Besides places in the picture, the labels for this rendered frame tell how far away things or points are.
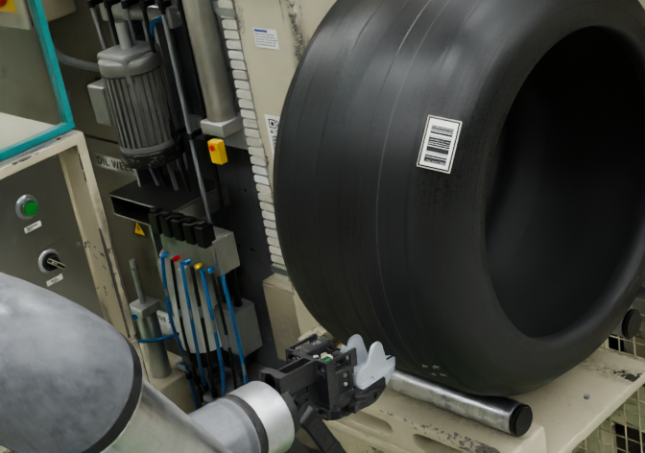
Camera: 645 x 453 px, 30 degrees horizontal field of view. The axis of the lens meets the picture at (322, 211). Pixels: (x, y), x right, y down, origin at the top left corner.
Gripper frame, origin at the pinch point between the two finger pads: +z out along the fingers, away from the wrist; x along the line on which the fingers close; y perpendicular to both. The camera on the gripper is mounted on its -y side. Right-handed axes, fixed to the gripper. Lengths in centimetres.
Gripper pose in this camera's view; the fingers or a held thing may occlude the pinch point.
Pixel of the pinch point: (386, 367)
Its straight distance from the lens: 155.7
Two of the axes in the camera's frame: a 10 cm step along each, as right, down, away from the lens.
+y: -0.8, -9.4, -3.3
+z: 7.0, -2.9, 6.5
